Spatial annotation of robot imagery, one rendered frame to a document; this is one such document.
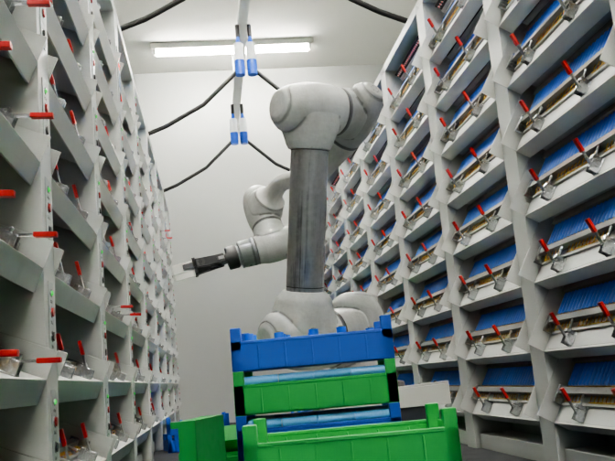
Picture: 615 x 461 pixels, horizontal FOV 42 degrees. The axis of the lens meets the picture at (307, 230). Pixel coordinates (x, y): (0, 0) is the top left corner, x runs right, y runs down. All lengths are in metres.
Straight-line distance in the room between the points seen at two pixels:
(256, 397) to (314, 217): 0.72
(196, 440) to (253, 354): 1.03
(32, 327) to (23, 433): 0.17
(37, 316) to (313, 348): 0.49
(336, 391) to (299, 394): 0.07
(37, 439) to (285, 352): 0.45
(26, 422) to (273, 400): 0.42
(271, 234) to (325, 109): 0.58
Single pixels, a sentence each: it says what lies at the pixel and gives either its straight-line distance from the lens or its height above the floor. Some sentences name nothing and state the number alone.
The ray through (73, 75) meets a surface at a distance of 2.07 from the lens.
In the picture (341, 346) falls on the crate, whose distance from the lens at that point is 1.49.
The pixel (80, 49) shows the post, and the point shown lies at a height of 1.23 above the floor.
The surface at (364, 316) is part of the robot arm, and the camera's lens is 2.20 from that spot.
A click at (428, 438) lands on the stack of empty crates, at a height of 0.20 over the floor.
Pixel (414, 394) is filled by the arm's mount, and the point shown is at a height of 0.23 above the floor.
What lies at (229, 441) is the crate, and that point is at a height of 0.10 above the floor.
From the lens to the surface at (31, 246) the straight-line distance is 1.47.
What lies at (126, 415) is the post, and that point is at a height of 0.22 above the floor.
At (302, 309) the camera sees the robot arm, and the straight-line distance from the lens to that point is 2.06.
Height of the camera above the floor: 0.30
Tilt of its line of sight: 10 degrees up
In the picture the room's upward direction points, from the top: 5 degrees counter-clockwise
